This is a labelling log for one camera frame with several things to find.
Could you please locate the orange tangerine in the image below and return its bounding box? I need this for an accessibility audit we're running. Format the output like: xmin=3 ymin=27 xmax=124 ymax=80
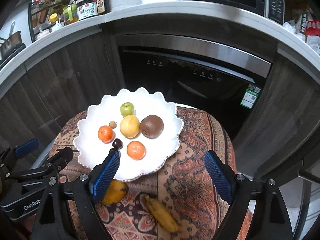
xmin=126 ymin=141 xmax=146 ymax=160
xmin=98 ymin=126 xmax=115 ymax=144

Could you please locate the dark plum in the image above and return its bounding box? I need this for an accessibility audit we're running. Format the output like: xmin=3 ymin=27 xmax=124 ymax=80
xmin=112 ymin=138 xmax=123 ymax=150

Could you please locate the yellow mango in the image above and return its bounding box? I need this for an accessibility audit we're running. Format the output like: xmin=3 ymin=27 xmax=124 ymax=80
xmin=100 ymin=180 xmax=127 ymax=205

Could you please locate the small brown longan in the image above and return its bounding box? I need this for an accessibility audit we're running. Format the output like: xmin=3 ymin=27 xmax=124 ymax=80
xmin=109 ymin=121 xmax=117 ymax=129

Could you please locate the yellow lemon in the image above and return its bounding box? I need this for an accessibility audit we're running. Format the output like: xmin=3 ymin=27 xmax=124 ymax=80
xmin=120 ymin=115 xmax=140 ymax=139

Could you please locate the green apple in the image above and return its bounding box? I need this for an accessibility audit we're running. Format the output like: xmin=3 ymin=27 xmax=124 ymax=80
xmin=120 ymin=102 xmax=135 ymax=117

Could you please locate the brown kiwi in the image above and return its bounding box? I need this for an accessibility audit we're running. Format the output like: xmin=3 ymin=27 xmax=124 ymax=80
xmin=140 ymin=115 xmax=164 ymax=139

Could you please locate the small banana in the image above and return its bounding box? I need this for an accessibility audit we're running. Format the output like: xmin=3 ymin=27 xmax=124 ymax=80
xmin=145 ymin=196 xmax=178 ymax=233

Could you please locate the patterned paisley tablecloth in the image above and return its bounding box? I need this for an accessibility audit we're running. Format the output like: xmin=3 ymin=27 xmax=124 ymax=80
xmin=19 ymin=106 xmax=256 ymax=240

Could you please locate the white scalloped fruit bowl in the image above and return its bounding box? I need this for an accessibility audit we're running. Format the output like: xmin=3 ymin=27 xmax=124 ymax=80
xmin=73 ymin=87 xmax=184 ymax=182

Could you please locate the gas stove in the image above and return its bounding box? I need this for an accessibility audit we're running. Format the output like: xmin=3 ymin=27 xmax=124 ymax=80
xmin=0 ymin=43 xmax=26 ymax=69

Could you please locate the steel saucepan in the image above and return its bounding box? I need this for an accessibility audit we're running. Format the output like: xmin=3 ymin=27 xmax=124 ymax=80
xmin=0 ymin=21 xmax=22 ymax=59

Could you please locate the yellow cap jar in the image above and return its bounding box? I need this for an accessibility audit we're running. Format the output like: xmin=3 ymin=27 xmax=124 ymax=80
xmin=49 ymin=13 xmax=58 ymax=24

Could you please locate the black spice rack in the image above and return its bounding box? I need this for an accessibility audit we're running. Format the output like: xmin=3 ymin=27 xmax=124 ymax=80
xmin=28 ymin=0 xmax=75 ymax=43

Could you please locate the built-in black dishwasher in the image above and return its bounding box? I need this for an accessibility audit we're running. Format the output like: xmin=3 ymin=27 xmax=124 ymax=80
xmin=117 ymin=34 xmax=272 ymax=138

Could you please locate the green lidded oil bottle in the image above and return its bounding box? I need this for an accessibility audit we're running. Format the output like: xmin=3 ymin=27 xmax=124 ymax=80
xmin=63 ymin=4 xmax=78 ymax=25

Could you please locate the large soy sauce bottle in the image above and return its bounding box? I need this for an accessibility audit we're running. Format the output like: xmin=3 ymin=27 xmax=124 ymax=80
xmin=76 ymin=0 xmax=98 ymax=21

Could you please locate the dark sauce bottle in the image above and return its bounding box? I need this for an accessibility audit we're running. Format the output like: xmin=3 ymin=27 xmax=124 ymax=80
xmin=97 ymin=0 xmax=111 ymax=15

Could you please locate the white plastic bag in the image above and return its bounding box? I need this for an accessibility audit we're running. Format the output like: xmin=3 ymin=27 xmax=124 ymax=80
xmin=283 ymin=22 xmax=302 ymax=36

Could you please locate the red snack bag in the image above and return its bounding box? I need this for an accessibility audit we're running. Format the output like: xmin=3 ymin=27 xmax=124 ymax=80
xmin=305 ymin=21 xmax=320 ymax=36

